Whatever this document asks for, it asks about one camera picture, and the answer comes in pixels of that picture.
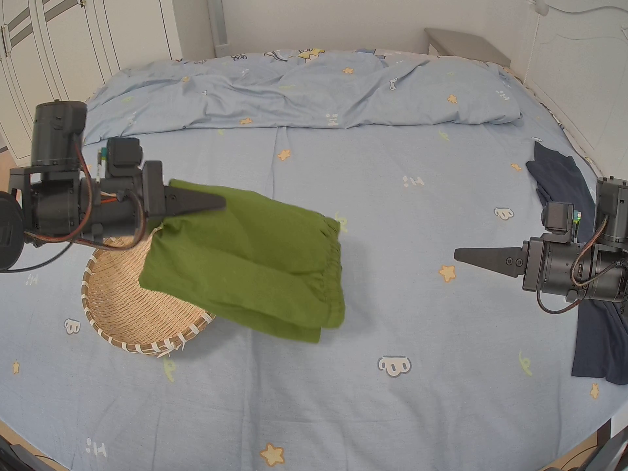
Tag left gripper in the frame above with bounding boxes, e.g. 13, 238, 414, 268
82, 160, 228, 241

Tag black cable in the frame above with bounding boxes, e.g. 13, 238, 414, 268
536, 288, 588, 316
0, 237, 79, 274

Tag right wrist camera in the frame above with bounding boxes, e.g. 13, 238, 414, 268
541, 201, 581, 245

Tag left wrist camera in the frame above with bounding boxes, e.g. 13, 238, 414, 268
97, 136, 144, 179

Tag green shorts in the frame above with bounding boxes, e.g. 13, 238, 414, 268
138, 179, 346, 346

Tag dark blue T-shirt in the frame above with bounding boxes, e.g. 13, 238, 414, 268
526, 141, 628, 385

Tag bed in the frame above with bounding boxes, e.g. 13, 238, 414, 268
0, 0, 628, 471

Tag round woven basket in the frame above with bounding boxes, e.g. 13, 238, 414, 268
81, 236, 217, 358

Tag pale blue quilt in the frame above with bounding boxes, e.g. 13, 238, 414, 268
83, 47, 523, 143

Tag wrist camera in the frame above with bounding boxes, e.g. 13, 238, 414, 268
541, 201, 581, 245
97, 136, 144, 179

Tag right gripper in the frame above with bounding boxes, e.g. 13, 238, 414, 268
454, 237, 593, 297

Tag white wardrobe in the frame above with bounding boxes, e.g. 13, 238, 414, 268
0, 0, 183, 162

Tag grey bedside table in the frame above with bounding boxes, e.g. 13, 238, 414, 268
424, 27, 511, 67

